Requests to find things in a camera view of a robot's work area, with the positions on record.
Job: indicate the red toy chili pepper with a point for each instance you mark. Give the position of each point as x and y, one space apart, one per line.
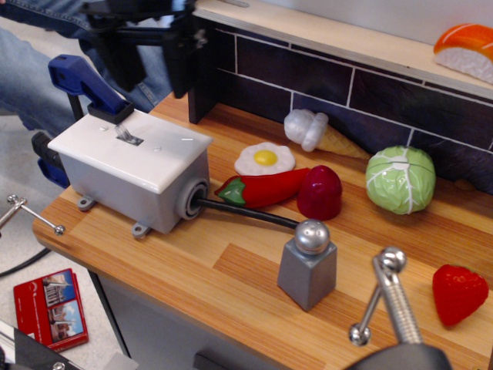
262 190

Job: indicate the blue bar clamp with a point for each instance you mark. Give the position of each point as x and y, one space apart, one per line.
74 76

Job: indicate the dark red toy beet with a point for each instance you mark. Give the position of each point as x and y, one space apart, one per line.
320 195

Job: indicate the red toy strawberry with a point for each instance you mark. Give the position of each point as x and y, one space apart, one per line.
458 293

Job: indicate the toy fried egg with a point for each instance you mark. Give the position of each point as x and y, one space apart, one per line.
264 158

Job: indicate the black equipment corner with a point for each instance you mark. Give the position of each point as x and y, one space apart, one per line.
19 351

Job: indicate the metal clamp screw left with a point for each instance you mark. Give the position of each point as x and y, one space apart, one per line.
20 203

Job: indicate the dark tiled backsplash shelf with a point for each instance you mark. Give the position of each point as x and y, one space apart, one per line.
377 89

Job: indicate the person leg in jeans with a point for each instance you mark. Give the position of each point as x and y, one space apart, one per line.
26 86

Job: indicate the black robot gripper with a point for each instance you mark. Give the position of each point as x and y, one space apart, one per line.
146 22

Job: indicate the grey switch box white plate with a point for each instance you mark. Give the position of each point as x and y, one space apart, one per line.
153 181

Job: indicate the grey cabinet with handle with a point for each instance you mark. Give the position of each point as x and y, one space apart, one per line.
160 338

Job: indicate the green toy cabbage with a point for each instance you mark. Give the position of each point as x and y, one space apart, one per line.
401 179

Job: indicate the clear light switch toggle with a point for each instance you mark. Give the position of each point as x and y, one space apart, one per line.
123 134

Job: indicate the red booklet on floor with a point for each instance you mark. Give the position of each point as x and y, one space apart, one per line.
49 310

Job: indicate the toy ice cream cone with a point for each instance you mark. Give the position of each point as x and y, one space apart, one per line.
313 132

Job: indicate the toy salmon nigiri sushi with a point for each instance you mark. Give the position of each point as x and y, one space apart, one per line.
466 48

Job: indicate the grey toy salt shaker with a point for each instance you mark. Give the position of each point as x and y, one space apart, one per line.
308 267

